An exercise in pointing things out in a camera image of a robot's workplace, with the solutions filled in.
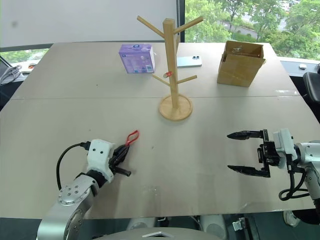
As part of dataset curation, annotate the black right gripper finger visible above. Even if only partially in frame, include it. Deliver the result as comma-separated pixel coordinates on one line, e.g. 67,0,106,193
226,129,264,141
227,164,266,178

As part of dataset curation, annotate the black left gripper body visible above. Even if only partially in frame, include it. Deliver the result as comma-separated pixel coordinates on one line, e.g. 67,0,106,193
108,147,121,176

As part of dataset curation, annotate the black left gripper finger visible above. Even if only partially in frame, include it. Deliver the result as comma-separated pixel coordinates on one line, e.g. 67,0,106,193
114,165,132,177
115,143,132,162

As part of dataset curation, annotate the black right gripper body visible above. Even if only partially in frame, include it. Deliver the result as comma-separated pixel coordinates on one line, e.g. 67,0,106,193
256,129,278,179

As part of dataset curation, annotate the red keychain loop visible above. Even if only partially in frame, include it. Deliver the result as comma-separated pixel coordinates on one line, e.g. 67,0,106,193
126,129,140,146

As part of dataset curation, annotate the wooden tree stand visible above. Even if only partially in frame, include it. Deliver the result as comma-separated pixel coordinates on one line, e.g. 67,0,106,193
136,15,205,122

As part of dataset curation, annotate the white rounded robot part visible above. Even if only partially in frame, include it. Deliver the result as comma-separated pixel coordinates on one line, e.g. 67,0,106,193
125,216,156,231
283,210,301,228
199,214,229,239

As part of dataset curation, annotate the silver metal clamp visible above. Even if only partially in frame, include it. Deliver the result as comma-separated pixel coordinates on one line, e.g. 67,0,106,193
231,217,248,233

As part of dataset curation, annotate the open cardboard box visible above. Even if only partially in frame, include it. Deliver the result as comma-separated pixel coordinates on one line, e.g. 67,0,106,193
216,40,267,88

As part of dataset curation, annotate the grey robot torso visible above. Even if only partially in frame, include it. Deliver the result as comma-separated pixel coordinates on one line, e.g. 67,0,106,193
99,227,222,240

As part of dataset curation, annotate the black office chair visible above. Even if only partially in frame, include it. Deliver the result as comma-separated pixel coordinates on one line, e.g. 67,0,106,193
302,71,320,104

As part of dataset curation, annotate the purple tissue box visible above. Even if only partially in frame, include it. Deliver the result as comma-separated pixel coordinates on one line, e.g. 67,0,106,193
118,43,157,75

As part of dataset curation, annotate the light blue smartphone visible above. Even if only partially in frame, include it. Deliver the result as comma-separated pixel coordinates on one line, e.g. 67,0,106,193
176,55,203,69

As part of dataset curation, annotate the white roller blind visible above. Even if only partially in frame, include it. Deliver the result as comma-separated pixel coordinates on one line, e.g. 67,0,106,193
0,0,186,49

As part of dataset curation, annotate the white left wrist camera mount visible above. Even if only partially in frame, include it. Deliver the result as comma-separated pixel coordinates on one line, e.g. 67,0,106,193
86,138,117,182

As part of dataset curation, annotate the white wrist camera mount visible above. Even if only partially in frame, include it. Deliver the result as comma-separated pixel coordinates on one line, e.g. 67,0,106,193
272,128,299,170
86,138,117,182

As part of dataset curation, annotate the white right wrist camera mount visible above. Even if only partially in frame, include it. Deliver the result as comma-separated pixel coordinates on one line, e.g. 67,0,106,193
272,128,299,170

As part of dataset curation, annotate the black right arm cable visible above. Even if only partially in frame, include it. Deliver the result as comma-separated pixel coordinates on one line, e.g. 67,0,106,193
278,156,312,202

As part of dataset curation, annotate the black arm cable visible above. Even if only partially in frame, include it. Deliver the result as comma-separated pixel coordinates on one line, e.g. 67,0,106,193
56,141,91,192
278,156,312,202

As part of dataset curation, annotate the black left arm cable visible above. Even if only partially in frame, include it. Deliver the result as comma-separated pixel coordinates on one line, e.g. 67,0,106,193
56,141,91,192

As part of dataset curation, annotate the grey cable bundle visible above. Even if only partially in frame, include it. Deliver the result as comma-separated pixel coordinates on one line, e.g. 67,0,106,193
0,64,23,86

